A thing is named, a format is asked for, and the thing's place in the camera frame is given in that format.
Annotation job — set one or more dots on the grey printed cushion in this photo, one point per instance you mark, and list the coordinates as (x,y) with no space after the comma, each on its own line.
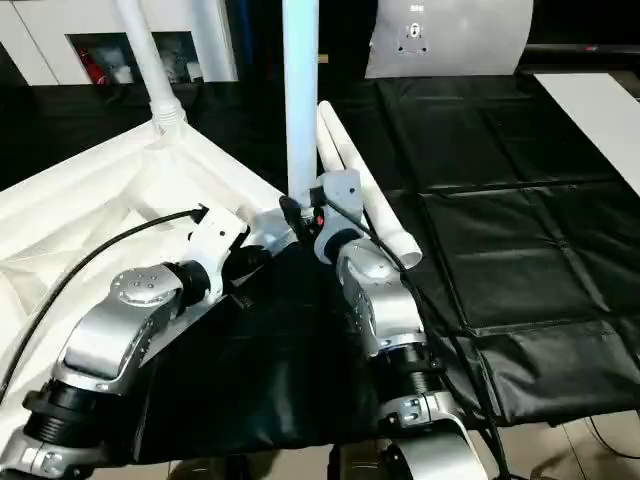
(450,40)

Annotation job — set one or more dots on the white plastic table leg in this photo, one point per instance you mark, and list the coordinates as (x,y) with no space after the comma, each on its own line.
(150,60)
(385,210)
(327,130)
(300,100)

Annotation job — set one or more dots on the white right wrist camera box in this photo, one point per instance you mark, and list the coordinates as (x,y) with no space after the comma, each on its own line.
(345,192)

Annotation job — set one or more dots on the red bottle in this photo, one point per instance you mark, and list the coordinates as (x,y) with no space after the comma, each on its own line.
(92,67)

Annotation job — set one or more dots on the black cabinet with gold label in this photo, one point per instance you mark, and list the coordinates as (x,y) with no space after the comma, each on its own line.
(350,30)

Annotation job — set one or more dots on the white flat board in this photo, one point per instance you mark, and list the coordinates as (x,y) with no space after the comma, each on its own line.
(595,115)

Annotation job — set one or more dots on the white plastic table top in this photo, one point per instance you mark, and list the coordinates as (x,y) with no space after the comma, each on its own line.
(75,225)

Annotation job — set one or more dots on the small white jar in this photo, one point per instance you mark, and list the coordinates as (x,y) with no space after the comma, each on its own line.
(123,75)
(195,74)

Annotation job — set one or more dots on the black padded work mat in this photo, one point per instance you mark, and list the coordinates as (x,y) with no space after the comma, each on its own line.
(500,250)

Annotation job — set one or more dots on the white glass-door cabinet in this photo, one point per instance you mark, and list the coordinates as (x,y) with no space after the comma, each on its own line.
(45,40)

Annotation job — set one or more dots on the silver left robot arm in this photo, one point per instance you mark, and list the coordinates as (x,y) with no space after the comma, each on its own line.
(110,325)

